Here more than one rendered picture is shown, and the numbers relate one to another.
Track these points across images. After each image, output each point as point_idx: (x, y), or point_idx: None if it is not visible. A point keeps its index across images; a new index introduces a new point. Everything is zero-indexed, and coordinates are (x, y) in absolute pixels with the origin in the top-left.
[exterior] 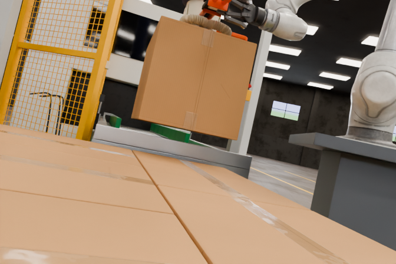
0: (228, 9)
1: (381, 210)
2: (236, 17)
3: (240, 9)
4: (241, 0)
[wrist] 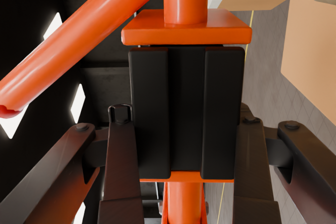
0: (219, 178)
1: None
2: (272, 195)
3: (142, 200)
4: (39, 213)
